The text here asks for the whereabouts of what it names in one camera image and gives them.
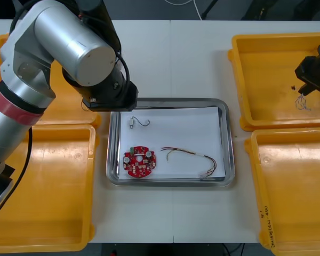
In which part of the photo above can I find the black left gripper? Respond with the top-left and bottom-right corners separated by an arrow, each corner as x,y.
81,81 -> 138,112

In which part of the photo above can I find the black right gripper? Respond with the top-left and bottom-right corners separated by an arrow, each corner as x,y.
294,55 -> 320,98

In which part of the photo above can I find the blue-white twisted wire harness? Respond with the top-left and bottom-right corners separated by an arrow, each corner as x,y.
290,85 -> 313,111

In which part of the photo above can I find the steel tray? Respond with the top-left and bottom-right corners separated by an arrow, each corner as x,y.
106,98 -> 235,187

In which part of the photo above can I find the round red circuit board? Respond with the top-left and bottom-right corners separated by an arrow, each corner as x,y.
122,145 -> 157,178

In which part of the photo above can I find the red green-yellow wire harness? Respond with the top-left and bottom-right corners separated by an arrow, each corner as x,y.
159,146 -> 218,180

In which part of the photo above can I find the white paper sheet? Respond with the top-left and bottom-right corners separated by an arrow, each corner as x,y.
118,106 -> 227,180

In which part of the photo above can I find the yellow-orange plastic bin with handwriting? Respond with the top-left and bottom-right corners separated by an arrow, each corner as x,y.
242,127 -> 320,253

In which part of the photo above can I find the black stand leg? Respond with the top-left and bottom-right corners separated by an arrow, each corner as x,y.
202,0 -> 220,20

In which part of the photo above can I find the white floor cable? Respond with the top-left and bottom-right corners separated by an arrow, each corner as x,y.
164,0 -> 203,21

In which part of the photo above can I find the black cable under table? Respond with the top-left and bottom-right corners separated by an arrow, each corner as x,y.
221,243 -> 246,256

